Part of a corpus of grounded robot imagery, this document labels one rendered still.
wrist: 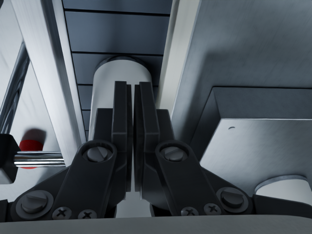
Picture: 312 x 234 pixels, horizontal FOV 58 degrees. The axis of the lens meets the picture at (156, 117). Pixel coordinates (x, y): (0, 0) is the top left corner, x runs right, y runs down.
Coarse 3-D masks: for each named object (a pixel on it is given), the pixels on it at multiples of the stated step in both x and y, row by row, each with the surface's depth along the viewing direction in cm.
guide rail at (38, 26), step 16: (16, 0) 10; (32, 0) 10; (48, 0) 11; (16, 16) 11; (32, 16) 11; (48, 16) 11; (32, 32) 11; (48, 32) 11; (32, 48) 12; (48, 48) 12; (32, 64) 13; (48, 64) 13; (64, 64) 14; (48, 80) 14; (64, 80) 14; (48, 96) 15; (64, 96) 15; (48, 112) 16; (64, 112) 16; (64, 128) 17; (64, 144) 18; (80, 144) 20; (64, 160) 20
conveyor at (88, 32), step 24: (72, 0) 19; (96, 0) 19; (120, 0) 19; (144, 0) 19; (168, 0) 20; (72, 24) 21; (96, 24) 21; (120, 24) 21; (144, 24) 21; (168, 24) 21; (72, 48) 22; (96, 48) 23; (120, 48) 23; (144, 48) 23
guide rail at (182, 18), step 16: (176, 0) 16; (192, 0) 16; (176, 16) 17; (192, 16) 17; (176, 32) 18; (176, 48) 19; (176, 64) 20; (160, 80) 23; (176, 80) 21; (160, 96) 23
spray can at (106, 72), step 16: (112, 64) 23; (128, 64) 23; (144, 64) 24; (96, 80) 23; (112, 80) 22; (128, 80) 22; (144, 80) 23; (96, 96) 22; (112, 96) 21; (128, 192) 16; (128, 208) 16; (144, 208) 16
